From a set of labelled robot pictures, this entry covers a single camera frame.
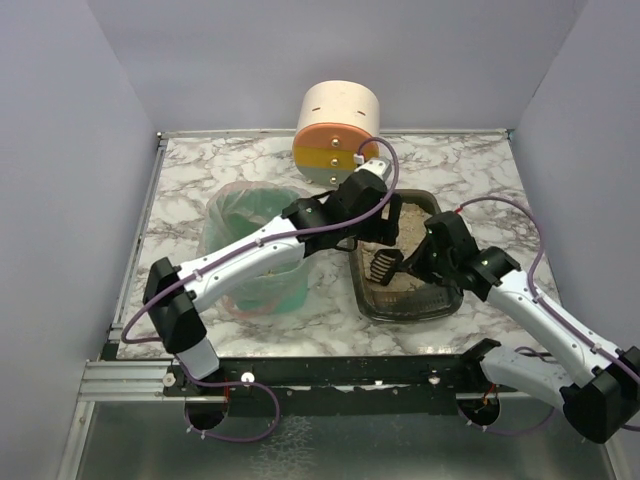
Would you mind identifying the black slotted litter scoop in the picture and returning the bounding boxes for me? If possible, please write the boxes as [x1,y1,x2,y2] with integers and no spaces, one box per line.
[368,248,404,286]

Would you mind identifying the dark litter box tray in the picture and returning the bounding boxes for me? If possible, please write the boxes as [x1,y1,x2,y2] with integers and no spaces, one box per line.
[349,189,463,322]

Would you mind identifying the green bucket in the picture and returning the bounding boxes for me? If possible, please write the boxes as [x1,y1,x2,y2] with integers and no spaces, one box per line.
[204,187,309,315]

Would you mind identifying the clear plastic bag liner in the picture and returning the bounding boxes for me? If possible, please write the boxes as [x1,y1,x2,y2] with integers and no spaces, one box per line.
[199,180,309,319]

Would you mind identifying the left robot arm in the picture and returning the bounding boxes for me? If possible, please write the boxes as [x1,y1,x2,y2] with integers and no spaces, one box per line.
[143,161,398,380]

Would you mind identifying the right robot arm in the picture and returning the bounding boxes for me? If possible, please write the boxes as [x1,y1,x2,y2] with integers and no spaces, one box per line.
[400,211,639,444]

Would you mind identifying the round three-drawer storage box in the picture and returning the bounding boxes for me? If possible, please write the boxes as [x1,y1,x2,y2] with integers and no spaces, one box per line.
[292,80,380,187]

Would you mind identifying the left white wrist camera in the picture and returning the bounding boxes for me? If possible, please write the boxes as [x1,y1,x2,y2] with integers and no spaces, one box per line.
[355,157,393,182]

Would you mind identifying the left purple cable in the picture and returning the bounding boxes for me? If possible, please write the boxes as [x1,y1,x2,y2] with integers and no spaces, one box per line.
[119,135,400,444]

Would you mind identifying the purple cable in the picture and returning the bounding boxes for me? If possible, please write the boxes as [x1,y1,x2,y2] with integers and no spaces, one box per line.
[452,197,640,436]
[119,135,400,444]

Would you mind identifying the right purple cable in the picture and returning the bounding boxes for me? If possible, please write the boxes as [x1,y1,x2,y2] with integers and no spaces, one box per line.
[452,197,640,436]

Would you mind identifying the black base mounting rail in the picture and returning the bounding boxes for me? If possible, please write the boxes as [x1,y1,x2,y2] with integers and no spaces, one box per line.
[163,354,490,417]

